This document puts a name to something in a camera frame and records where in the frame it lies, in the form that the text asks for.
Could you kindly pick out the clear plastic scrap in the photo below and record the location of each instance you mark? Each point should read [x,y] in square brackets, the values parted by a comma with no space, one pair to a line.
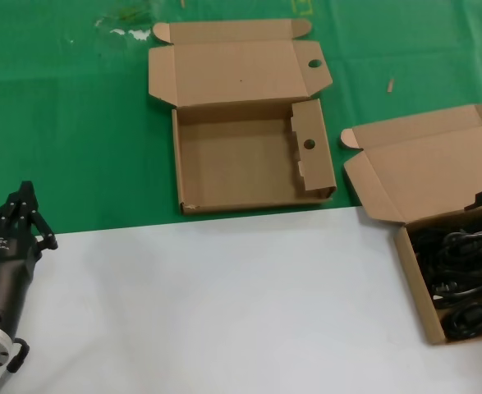
[140,35]

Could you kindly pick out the brown cardboard mailer box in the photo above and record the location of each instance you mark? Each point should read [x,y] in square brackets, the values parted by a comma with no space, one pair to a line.
[232,164]
[409,164]

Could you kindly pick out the green table cloth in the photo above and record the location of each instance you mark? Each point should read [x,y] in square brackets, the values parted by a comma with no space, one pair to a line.
[60,123]

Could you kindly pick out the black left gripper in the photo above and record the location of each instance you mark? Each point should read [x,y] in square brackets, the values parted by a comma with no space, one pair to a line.
[2,267]

